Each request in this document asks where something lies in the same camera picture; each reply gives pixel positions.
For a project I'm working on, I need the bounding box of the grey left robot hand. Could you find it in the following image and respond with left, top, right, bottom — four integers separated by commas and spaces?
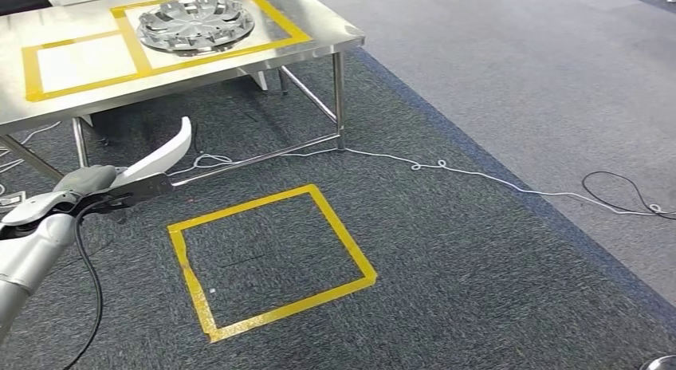
53, 165, 128, 196

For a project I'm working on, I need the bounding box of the white curved plastic part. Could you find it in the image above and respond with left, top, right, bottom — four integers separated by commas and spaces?
109, 116, 193, 189

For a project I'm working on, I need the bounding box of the stainless steel workbench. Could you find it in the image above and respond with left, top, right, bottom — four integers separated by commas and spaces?
0, 0, 367, 188

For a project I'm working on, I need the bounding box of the white power strip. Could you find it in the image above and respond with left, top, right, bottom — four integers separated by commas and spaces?
0, 190, 27, 209

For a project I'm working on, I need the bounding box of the grey plastic wheel cover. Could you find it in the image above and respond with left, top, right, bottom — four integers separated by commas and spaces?
136, 0, 256, 57

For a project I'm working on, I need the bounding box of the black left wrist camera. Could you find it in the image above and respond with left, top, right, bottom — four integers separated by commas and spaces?
73, 171, 176, 219

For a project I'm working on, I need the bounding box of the white floor cable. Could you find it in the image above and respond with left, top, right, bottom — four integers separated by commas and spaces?
0, 120, 62, 174
167, 146, 676, 218

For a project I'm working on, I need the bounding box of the small yellow tape frame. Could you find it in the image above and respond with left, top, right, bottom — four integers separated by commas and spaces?
21, 29, 154, 104

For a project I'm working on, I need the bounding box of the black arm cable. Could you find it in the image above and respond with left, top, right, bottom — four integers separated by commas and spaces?
62, 198, 105, 370

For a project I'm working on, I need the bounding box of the large yellow tape frame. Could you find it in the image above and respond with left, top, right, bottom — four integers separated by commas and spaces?
110, 0, 313, 78

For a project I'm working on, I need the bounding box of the black floor cable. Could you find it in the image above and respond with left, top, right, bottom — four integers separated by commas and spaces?
581, 170, 676, 222

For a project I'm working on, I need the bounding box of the chrome stanchion post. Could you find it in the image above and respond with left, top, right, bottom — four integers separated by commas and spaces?
638, 354, 676, 370

